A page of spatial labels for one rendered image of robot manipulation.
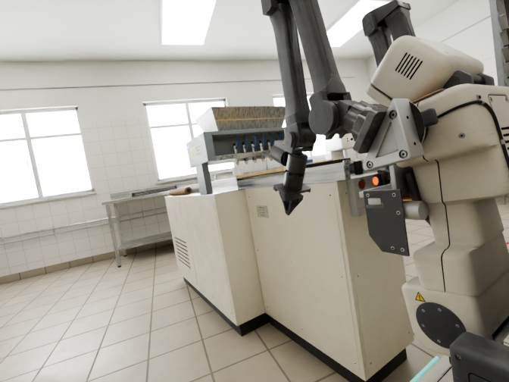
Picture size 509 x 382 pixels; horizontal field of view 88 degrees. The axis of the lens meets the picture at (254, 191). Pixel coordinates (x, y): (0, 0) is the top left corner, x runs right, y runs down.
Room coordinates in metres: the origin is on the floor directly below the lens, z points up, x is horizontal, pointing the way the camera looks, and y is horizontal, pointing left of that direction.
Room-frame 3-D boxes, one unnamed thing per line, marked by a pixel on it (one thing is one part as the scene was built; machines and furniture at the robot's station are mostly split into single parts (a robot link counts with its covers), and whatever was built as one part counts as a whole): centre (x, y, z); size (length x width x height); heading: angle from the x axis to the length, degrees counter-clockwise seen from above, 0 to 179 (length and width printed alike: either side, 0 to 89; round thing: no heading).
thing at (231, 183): (2.05, 0.41, 0.88); 1.28 x 0.01 x 0.07; 30
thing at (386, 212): (0.70, -0.42, 0.77); 0.28 x 0.16 x 0.22; 120
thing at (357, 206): (0.99, -0.45, 0.77); 0.24 x 0.04 x 0.14; 120
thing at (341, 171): (1.77, 0.17, 0.87); 2.01 x 0.03 x 0.07; 30
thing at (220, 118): (1.74, -0.01, 1.25); 0.56 x 0.29 x 0.14; 120
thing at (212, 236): (2.15, 0.23, 0.42); 1.28 x 0.72 x 0.84; 30
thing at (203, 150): (1.74, -0.01, 1.01); 0.72 x 0.33 x 0.34; 120
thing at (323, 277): (1.31, -0.26, 0.45); 0.70 x 0.34 x 0.90; 30
